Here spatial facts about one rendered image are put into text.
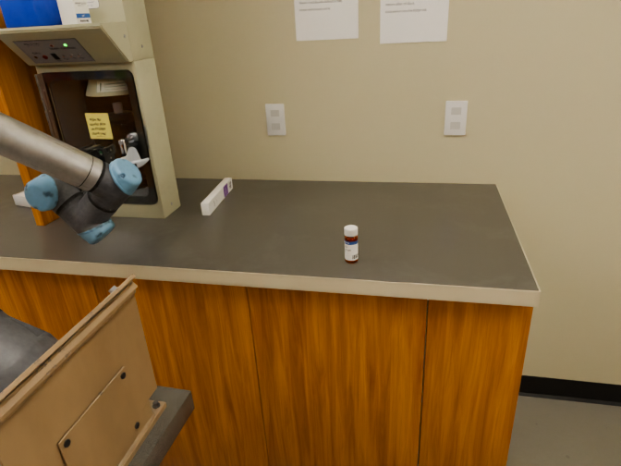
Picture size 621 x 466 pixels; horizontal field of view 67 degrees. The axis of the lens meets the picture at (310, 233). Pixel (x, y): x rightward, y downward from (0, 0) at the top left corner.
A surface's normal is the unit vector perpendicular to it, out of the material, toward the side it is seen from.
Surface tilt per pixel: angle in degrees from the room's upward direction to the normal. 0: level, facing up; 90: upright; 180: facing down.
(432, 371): 90
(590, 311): 90
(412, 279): 0
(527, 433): 0
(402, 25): 90
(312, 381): 90
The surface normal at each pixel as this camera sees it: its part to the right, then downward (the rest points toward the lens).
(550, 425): -0.05, -0.91
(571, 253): -0.21, 0.42
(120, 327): 0.98, 0.04
